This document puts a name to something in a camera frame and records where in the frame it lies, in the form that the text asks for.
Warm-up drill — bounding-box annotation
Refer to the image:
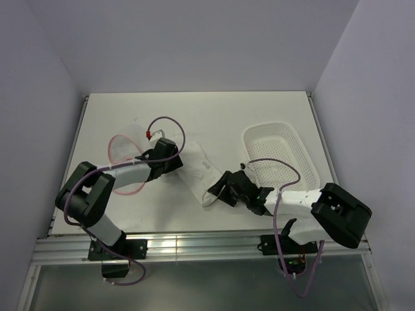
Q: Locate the white bra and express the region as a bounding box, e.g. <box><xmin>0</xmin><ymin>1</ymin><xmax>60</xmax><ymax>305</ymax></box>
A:
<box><xmin>175</xmin><ymin>141</ymin><xmax>223</xmax><ymax>207</ymax></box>

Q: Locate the white mesh laundry bag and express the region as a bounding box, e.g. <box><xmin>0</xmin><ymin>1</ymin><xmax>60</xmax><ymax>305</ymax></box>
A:
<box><xmin>107</xmin><ymin>122</ymin><xmax>148</xmax><ymax>196</ymax></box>

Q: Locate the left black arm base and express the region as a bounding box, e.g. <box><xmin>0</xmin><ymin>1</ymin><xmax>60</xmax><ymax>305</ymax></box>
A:
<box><xmin>87</xmin><ymin>239</ymin><xmax>147</xmax><ymax>279</ymax></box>

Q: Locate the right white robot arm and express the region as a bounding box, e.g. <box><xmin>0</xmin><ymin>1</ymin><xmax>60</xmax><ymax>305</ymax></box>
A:
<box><xmin>207</xmin><ymin>170</ymin><xmax>372</xmax><ymax>253</ymax></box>

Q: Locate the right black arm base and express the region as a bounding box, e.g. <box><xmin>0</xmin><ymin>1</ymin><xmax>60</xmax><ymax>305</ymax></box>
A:
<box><xmin>257</xmin><ymin>235</ymin><xmax>307</xmax><ymax>275</ymax></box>

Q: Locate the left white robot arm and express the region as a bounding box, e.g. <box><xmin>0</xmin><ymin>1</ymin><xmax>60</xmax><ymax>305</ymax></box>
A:
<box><xmin>55</xmin><ymin>138</ymin><xmax>183</xmax><ymax>259</ymax></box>

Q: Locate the white perforated plastic basket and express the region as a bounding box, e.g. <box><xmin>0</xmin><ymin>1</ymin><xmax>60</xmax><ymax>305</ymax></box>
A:
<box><xmin>242</xmin><ymin>122</ymin><xmax>320</xmax><ymax>190</ymax></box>

